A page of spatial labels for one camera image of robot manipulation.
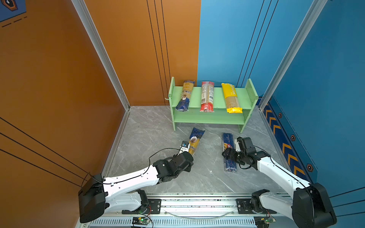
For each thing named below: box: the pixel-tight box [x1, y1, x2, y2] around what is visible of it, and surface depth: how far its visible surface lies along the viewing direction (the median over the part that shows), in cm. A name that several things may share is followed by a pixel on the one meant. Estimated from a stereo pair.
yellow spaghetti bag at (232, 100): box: [220, 83, 243, 114], surface depth 84 cm
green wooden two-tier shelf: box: [169, 76, 259, 134], surface depth 91 cm
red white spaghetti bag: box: [199, 81, 215, 113], surface depth 84 cm
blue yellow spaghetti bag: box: [175, 80, 195, 112], surface depth 86 cm
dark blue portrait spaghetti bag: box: [188, 127, 206, 156], surface depth 86 cm
